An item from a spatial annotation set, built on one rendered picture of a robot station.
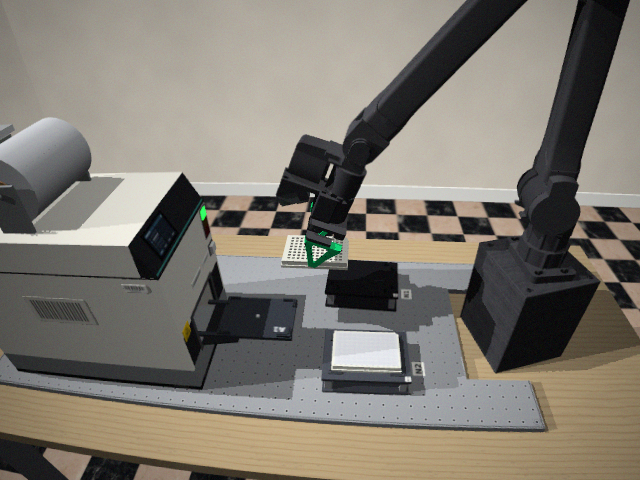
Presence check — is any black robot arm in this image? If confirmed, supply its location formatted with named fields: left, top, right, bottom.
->
left=276, top=0, right=630, bottom=284

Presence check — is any grey cylinder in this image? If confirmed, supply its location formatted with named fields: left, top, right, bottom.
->
left=0, top=117, right=92, bottom=221

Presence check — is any white flat plate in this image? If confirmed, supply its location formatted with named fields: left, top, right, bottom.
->
left=331, top=331, right=402, bottom=374

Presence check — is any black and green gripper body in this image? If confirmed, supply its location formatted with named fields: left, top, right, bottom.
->
left=305, top=186, right=355, bottom=247

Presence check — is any white well plate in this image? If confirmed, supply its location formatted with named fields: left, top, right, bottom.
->
left=281, top=235, right=349, bottom=270

